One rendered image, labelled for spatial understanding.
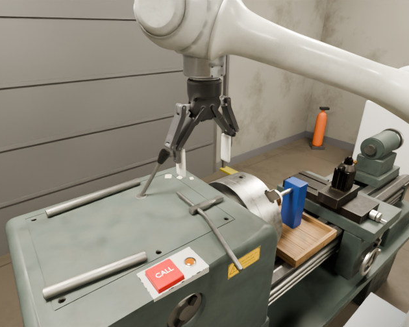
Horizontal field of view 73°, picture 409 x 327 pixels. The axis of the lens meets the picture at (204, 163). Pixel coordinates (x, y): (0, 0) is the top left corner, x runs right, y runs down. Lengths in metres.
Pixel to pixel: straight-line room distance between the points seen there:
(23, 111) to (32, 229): 1.75
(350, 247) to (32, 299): 1.29
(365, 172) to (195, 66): 1.57
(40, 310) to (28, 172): 2.09
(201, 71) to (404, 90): 0.36
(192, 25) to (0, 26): 2.15
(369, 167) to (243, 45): 1.62
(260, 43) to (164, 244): 0.48
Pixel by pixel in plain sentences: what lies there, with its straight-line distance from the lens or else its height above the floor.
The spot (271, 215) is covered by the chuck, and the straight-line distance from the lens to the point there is 0.97.
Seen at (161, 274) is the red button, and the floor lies 1.27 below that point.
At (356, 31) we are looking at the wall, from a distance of 4.80.
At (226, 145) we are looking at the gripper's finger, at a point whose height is 1.46.
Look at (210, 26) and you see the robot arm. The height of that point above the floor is 1.72.
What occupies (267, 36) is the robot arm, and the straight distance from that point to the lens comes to 0.43.
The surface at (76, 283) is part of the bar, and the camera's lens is 0.64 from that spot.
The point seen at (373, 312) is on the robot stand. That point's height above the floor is 0.75.
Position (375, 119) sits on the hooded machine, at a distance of 3.92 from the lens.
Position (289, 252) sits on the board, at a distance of 1.26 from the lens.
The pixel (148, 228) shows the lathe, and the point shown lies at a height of 1.26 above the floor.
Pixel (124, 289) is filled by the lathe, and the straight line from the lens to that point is 0.62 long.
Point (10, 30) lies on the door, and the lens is 2.48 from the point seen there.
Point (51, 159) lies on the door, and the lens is 2.67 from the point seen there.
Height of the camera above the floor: 1.71
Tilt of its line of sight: 26 degrees down
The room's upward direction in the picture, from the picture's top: straight up
